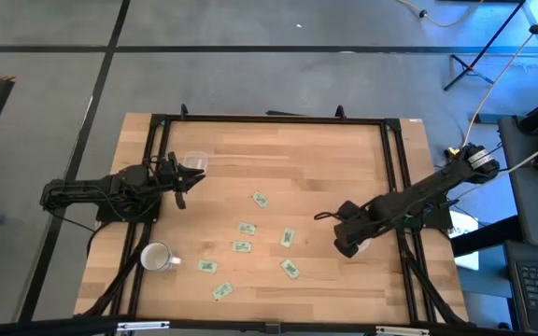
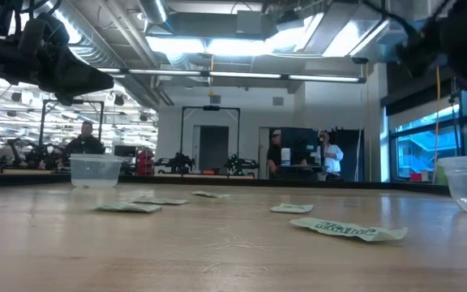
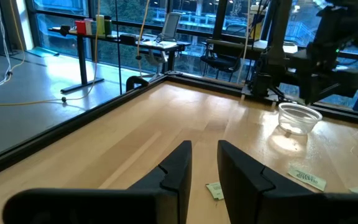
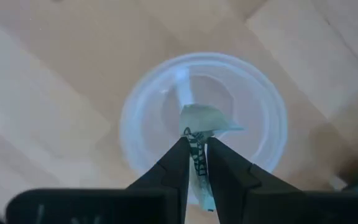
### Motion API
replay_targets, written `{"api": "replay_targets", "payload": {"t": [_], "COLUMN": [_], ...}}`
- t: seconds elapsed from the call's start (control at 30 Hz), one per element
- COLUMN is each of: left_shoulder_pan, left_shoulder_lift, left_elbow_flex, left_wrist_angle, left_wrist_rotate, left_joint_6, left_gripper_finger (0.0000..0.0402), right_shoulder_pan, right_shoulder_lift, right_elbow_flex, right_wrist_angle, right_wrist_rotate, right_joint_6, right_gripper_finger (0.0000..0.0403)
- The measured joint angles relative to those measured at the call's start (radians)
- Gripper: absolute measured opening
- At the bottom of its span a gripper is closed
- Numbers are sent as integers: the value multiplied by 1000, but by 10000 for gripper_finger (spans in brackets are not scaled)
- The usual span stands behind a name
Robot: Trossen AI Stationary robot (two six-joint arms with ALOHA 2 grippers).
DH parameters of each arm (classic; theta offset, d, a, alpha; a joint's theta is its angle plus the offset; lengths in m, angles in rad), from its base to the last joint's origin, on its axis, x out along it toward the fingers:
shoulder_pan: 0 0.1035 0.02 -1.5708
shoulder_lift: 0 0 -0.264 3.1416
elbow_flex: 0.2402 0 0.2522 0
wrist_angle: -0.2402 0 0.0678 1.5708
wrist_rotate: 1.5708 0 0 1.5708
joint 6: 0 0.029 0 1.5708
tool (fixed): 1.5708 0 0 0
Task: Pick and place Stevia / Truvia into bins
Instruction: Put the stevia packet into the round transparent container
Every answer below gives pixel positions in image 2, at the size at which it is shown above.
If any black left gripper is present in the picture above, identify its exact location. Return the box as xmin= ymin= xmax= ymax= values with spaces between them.
xmin=33 ymin=43 xmax=115 ymax=107

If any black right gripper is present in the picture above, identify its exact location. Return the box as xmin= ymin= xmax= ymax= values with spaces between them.
xmin=395 ymin=34 xmax=437 ymax=79

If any green stevia sweetener packet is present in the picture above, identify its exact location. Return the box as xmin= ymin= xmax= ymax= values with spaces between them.
xmin=92 ymin=202 xmax=164 ymax=214
xmin=269 ymin=203 xmax=315 ymax=214
xmin=289 ymin=217 xmax=409 ymax=243
xmin=130 ymin=195 xmax=190 ymax=206
xmin=191 ymin=190 xmax=231 ymax=200

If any person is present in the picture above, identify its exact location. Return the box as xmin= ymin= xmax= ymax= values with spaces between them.
xmin=58 ymin=120 xmax=107 ymax=167
xmin=316 ymin=130 xmax=345 ymax=181
xmin=266 ymin=128 xmax=284 ymax=179

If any small clear plastic cup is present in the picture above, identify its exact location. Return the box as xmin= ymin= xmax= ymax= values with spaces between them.
xmin=69 ymin=152 xmax=124 ymax=189

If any red tool cabinet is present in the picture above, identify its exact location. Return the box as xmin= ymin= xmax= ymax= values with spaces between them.
xmin=135 ymin=148 xmax=156 ymax=177

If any black curtain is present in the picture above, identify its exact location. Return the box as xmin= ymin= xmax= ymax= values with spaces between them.
xmin=332 ymin=128 xmax=365 ymax=182

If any dark cabinet panel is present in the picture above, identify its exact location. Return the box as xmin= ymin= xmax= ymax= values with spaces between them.
xmin=280 ymin=127 xmax=320 ymax=166

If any long ceiling light fixture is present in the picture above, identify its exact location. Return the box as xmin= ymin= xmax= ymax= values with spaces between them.
xmin=96 ymin=67 xmax=367 ymax=84

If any silver corrugated air duct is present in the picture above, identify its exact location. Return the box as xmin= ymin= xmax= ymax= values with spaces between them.
xmin=50 ymin=0 xmax=165 ymax=107

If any black metal gantry frame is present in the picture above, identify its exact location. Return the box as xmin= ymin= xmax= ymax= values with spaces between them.
xmin=38 ymin=98 xmax=105 ymax=159
xmin=179 ymin=105 xmax=242 ymax=176

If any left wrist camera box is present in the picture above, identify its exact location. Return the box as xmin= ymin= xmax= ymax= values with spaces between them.
xmin=34 ymin=11 xmax=71 ymax=48

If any yellow power cord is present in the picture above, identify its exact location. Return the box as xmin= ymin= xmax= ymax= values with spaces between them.
xmin=432 ymin=64 xmax=441 ymax=184

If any black aluminium table frame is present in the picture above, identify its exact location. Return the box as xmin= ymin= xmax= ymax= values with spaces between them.
xmin=0 ymin=172 xmax=452 ymax=196

